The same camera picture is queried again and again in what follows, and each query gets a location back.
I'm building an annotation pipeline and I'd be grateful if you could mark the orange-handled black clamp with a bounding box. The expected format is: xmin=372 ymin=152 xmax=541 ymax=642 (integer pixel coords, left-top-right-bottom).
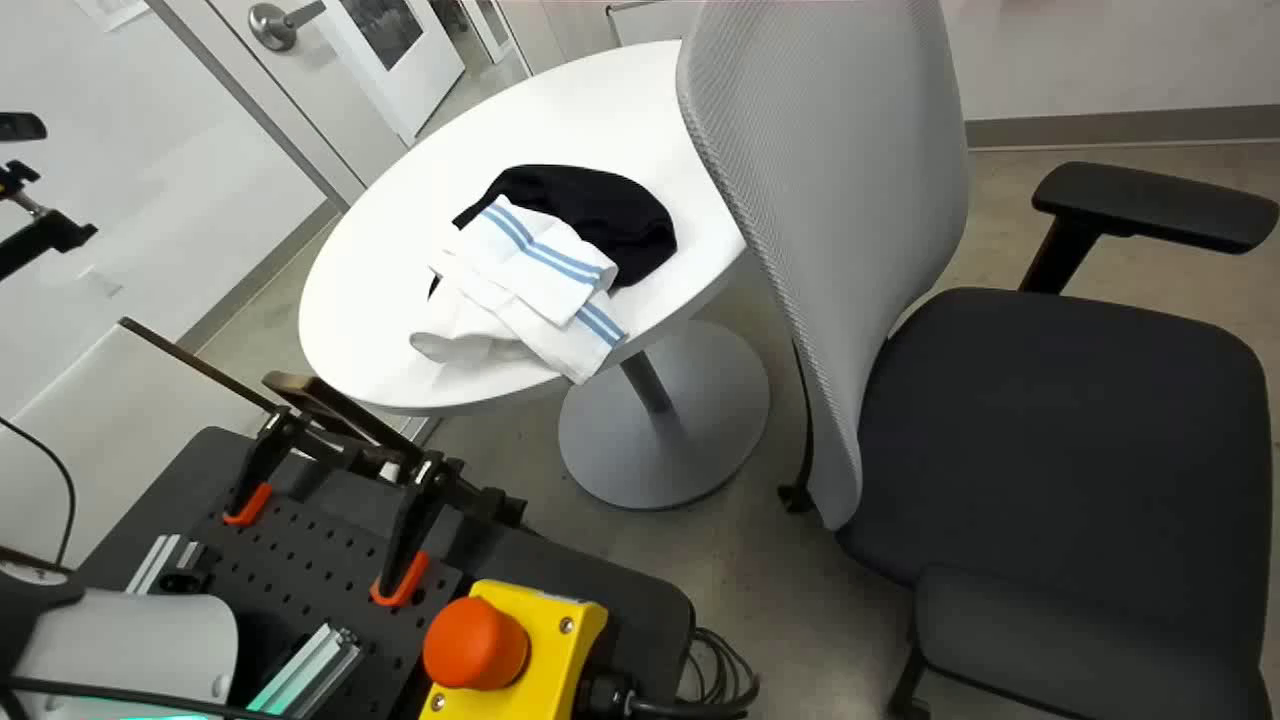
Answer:
xmin=370 ymin=458 xmax=463 ymax=618
xmin=217 ymin=408 xmax=325 ymax=533

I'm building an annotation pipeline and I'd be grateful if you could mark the grey table pedestal base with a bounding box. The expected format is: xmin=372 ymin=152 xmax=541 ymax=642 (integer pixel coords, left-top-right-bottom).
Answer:
xmin=558 ymin=318 xmax=772 ymax=513

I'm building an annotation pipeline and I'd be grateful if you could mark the grey-backed black office chair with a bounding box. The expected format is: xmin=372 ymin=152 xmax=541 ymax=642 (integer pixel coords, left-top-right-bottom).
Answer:
xmin=671 ymin=0 xmax=1280 ymax=720

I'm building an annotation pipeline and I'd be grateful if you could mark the black chair armrest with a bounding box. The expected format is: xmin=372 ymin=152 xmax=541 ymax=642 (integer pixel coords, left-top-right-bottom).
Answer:
xmin=1017 ymin=161 xmax=1280 ymax=300

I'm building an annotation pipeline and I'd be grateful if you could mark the white blue-striped cloth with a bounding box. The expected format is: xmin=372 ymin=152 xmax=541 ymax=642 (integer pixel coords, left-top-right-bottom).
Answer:
xmin=406 ymin=191 xmax=632 ymax=389

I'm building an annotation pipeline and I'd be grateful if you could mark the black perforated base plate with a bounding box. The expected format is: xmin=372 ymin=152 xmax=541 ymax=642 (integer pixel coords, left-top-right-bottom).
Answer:
xmin=78 ymin=423 xmax=702 ymax=720

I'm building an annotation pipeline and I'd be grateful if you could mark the thin black cable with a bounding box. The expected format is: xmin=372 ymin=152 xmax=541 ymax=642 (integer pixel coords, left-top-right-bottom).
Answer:
xmin=0 ymin=418 xmax=80 ymax=566

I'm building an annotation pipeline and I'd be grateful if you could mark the silver door handle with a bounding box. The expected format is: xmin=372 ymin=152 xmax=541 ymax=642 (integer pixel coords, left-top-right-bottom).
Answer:
xmin=243 ymin=0 xmax=329 ymax=55

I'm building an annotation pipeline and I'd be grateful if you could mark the black cable bundle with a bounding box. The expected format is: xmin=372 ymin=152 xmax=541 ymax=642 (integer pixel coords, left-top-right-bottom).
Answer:
xmin=586 ymin=623 xmax=763 ymax=720

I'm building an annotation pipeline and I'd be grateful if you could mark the white door with window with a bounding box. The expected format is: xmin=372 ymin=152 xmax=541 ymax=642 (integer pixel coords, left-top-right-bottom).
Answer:
xmin=203 ymin=0 xmax=472 ymax=147

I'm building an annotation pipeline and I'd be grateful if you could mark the thin dark metal bar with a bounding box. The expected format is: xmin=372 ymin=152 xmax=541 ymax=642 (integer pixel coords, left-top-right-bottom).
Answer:
xmin=115 ymin=313 xmax=292 ymax=419

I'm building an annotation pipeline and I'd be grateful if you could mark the aluminium extrusion bar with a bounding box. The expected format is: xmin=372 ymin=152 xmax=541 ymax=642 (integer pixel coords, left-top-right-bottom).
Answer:
xmin=243 ymin=620 xmax=363 ymax=720
xmin=123 ymin=533 xmax=207 ymax=602

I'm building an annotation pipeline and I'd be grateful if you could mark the black shirt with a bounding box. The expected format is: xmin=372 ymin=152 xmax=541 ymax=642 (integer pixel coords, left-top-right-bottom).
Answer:
xmin=453 ymin=161 xmax=680 ymax=298

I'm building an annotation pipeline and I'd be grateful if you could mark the yellow emergency stop red button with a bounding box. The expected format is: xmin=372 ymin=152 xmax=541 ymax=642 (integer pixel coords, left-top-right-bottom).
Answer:
xmin=418 ymin=578 xmax=611 ymax=720

